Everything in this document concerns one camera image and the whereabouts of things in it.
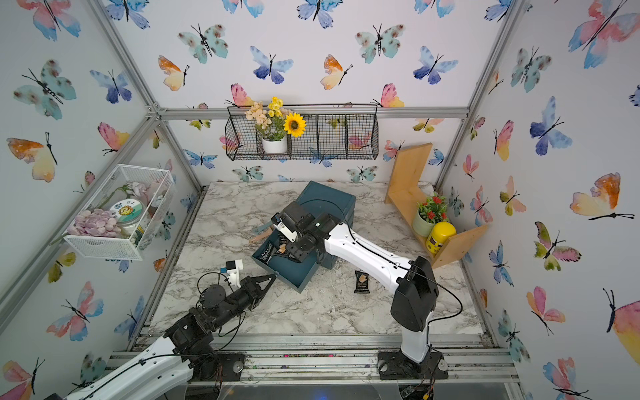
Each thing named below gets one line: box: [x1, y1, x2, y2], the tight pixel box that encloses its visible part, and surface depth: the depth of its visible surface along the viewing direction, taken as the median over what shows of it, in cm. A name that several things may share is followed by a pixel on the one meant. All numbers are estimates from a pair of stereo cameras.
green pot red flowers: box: [412, 193, 450, 238], surface depth 88 cm
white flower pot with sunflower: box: [244, 96, 307, 155], surface depth 86 cm
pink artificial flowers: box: [66, 208, 122, 238], surface depth 61 cm
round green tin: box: [110, 198, 146, 226], surface depth 67 cm
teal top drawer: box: [250, 230, 320, 294], surface depth 80 cm
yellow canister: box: [425, 220, 457, 256], surface depth 86 cm
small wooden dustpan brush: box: [249, 225, 275, 244], surface depth 105 cm
